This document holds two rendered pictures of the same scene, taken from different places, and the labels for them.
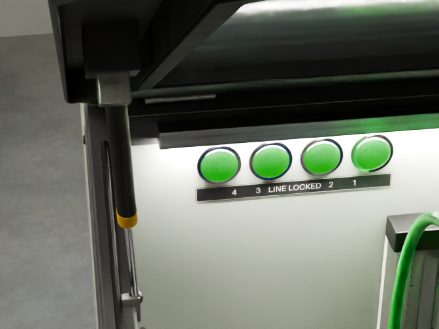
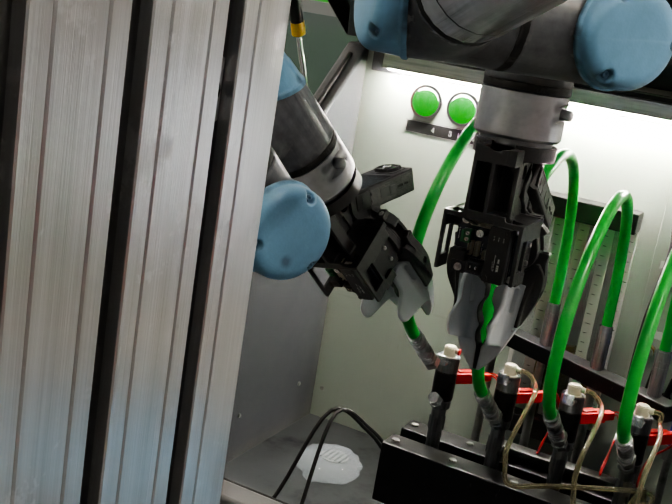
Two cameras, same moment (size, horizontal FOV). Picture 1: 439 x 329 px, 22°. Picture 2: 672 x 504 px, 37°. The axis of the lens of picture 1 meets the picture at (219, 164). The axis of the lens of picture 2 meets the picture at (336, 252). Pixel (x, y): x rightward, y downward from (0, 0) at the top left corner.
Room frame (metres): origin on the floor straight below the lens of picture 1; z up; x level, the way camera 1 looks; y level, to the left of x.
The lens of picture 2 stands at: (-0.24, -0.77, 1.50)
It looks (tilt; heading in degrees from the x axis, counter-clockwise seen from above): 14 degrees down; 34
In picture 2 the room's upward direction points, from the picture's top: 9 degrees clockwise
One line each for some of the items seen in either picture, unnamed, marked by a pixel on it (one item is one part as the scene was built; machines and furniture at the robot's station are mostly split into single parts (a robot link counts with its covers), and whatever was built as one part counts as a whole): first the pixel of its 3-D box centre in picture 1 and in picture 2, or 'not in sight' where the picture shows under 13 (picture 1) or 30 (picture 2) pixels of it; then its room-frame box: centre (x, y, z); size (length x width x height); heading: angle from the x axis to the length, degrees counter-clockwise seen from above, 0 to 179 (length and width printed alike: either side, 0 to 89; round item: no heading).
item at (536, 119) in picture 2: not in sight; (524, 118); (0.55, -0.41, 1.43); 0.08 x 0.08 x 0.05
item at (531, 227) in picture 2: not in sight; (499, 210); (0.55, -0.40, 1.35); 0.09 x 0.08 x 0.12; 9
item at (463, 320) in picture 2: not in sight; (462, 319); (0.55, -0.39, 1.24); 0.06 x 0.03 x 0.09; 9
